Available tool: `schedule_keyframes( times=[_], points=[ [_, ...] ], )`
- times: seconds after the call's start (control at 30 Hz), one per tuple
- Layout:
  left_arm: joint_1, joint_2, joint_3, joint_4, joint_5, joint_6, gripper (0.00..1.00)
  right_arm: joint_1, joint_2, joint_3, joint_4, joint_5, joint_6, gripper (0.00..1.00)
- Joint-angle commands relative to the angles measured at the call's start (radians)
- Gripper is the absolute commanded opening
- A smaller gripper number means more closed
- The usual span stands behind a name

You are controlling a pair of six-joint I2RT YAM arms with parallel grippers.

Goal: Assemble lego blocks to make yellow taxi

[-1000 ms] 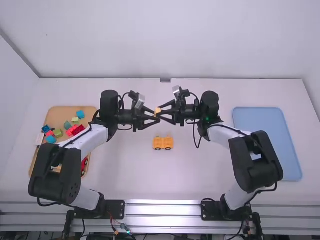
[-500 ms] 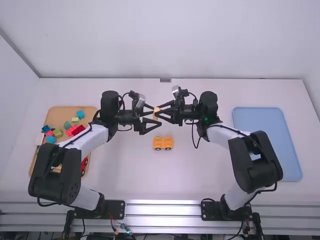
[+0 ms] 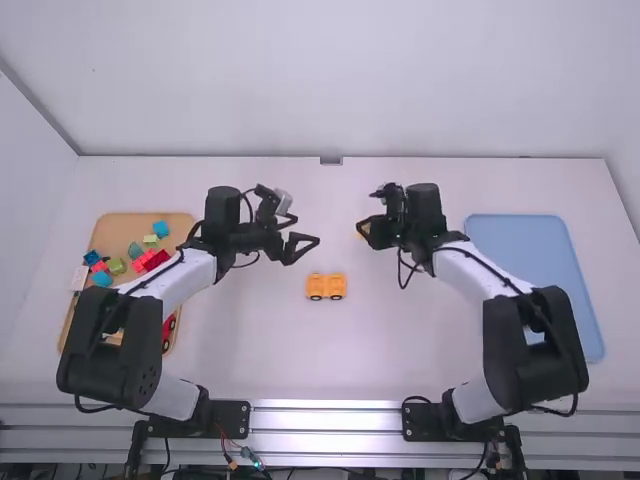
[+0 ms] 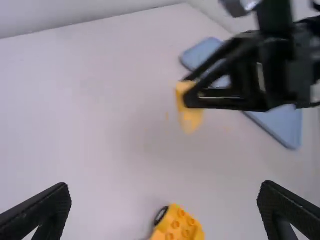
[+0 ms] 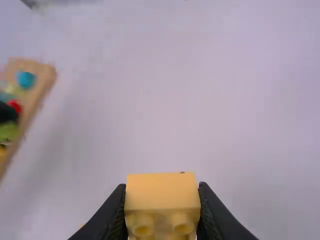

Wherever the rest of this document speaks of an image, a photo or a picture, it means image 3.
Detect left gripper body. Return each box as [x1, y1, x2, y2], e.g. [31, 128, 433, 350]
[238, 220, 290, 265]

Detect red toy brick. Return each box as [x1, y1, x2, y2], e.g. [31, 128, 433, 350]
[131, 248, 172, 274]

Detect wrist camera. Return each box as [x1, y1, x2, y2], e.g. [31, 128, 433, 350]
[369, 183, 407, 220]
[271, 188, 294, 217]

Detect tan tray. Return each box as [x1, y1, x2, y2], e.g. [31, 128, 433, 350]
[57, 212, 197, 357]

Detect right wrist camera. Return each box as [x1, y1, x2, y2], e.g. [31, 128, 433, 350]
[369, 183, 407, 220]

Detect blue mat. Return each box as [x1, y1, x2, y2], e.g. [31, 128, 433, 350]
[463, 213, 607, 365]

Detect black cable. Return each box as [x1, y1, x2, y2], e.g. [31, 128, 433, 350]
[528, 390, 582, 418]
[396, 246, 427, 291]
[237, 187, 262, 227]
[73, 392, 120, 415]

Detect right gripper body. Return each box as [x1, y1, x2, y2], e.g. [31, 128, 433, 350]
[367, 214, 404, 251]

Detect silver rails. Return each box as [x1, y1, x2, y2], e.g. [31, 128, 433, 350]
[0, 398, 640, 472]

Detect yellow toy car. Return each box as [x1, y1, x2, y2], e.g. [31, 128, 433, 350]
[305, 271, 348, 303]

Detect red toy car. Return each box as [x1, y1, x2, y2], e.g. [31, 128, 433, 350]
[160, 311, 179, 354]

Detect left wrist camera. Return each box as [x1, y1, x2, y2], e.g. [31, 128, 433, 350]
[271, 188, 294, 217]

